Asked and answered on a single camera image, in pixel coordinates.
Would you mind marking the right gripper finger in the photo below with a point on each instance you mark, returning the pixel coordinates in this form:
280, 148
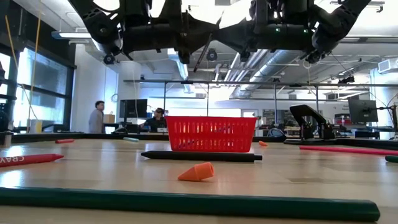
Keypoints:
234, 28
234, 39

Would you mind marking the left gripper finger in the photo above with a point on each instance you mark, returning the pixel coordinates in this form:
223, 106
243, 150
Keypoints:
200, 37
200, 26

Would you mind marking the black pen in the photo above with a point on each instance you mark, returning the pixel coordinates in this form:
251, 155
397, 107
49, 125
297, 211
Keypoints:
202, 156
203, 53

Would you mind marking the orange eraser cap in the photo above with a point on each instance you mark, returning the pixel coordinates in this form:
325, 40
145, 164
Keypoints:
199, 172
262, 143

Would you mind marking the pink pencil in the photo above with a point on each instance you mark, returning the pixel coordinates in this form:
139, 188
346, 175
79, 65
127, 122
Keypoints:
348, 150

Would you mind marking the dark green pencil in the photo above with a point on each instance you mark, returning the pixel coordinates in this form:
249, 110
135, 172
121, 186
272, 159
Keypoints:
186, 203

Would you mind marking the dark green crayon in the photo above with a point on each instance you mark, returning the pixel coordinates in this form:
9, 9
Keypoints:
392, 158

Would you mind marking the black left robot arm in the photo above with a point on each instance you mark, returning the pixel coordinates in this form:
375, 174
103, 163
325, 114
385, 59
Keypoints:
149, 34

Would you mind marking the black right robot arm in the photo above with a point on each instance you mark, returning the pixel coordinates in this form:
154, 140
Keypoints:
286, 35

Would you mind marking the black computer monitor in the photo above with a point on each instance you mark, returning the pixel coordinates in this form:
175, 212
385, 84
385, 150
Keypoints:
362, 110
133, 109

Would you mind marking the person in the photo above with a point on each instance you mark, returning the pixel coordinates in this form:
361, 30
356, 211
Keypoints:
96, 119
155, 123

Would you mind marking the black hole punch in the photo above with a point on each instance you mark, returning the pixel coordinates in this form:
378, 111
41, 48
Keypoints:
306, 113

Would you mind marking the red plastic bin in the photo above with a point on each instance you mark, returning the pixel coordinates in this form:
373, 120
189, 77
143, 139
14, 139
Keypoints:
211, 137

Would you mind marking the white rounded device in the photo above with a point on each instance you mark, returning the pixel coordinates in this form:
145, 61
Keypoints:
276, 133

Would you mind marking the ceiling light fixture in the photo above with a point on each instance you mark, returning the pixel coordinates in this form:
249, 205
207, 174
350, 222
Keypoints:
71, 35

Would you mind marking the cardboard box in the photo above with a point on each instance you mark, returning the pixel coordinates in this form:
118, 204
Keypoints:
109, 119

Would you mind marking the light green pencil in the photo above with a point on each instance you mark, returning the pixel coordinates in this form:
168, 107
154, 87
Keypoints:
130, 139

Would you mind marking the grey cup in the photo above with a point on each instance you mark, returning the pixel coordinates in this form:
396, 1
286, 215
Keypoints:
6, 140

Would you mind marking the black ceiling camera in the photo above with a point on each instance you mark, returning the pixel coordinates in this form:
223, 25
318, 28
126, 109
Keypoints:
109, 59
212, 55

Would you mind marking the silver ventilation duct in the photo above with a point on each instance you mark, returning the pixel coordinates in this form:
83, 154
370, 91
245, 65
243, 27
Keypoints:
267, 67

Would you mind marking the black metal rack frame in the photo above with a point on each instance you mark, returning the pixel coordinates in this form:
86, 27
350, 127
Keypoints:
295, 84

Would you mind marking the white wall air unit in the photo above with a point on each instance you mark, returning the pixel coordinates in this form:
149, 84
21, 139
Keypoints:
387, 66

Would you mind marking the black table frame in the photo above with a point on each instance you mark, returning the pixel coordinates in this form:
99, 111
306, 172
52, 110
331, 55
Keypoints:
93, 136

